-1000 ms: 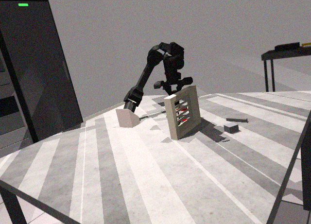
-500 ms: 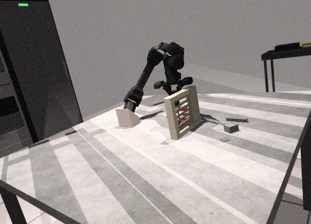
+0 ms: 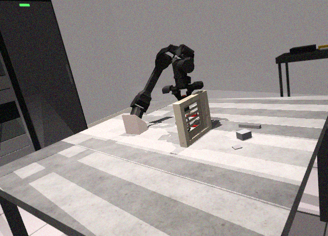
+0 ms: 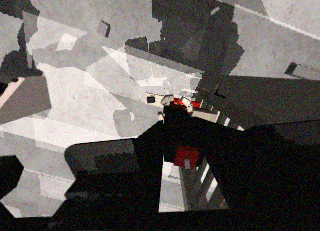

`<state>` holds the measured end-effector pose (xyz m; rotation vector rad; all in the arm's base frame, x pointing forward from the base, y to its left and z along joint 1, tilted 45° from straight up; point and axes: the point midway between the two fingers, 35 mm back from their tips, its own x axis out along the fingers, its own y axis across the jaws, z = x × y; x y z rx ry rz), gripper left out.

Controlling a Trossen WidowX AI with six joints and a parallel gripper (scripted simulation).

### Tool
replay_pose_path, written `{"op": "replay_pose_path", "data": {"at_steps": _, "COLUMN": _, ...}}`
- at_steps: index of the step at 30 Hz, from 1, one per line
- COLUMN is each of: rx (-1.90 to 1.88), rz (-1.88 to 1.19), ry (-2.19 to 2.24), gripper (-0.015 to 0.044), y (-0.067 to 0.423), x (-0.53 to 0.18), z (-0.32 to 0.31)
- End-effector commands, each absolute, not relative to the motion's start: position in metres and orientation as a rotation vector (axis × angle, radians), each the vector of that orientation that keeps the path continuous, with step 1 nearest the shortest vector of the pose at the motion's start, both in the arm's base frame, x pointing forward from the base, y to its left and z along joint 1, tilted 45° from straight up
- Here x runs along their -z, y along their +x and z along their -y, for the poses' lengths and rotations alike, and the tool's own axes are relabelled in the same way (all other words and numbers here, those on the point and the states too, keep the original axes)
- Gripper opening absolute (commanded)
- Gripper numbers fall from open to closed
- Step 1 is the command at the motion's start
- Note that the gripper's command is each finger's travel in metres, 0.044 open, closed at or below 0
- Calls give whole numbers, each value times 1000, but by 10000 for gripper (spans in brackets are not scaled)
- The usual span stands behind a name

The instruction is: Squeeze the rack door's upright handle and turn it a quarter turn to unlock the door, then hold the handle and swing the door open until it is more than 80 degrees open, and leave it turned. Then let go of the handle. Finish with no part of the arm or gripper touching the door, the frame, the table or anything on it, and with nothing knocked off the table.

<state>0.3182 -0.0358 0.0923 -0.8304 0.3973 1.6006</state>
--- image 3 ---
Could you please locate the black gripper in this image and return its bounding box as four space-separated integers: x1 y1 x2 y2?
162 73 203 101

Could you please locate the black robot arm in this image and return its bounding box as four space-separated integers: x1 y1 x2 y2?
130 44 194 119

